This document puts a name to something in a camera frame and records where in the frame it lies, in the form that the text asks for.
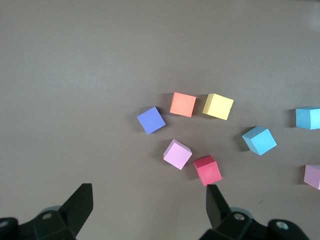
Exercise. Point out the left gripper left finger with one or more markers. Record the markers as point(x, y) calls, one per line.
point(75, 215)

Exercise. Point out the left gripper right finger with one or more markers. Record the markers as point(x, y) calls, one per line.
point(220, 215)

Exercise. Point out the light blue foam cube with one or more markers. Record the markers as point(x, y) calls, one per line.
point(308, 118)
point(259, 140)

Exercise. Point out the pink foam cube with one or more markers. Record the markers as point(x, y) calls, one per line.
point(177, 155)
point(313, 176)

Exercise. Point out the red foam cube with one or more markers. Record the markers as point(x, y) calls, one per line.
point(208, 171)

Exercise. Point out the yellow foam cube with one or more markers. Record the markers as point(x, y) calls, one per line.
point(218, 107)

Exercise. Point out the orange foam cube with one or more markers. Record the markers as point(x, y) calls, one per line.
point(182, 104)

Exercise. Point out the purple foam cube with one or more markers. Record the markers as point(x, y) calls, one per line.
point(151, 120)

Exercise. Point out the brown table mat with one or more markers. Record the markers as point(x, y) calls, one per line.
point(75, 75)

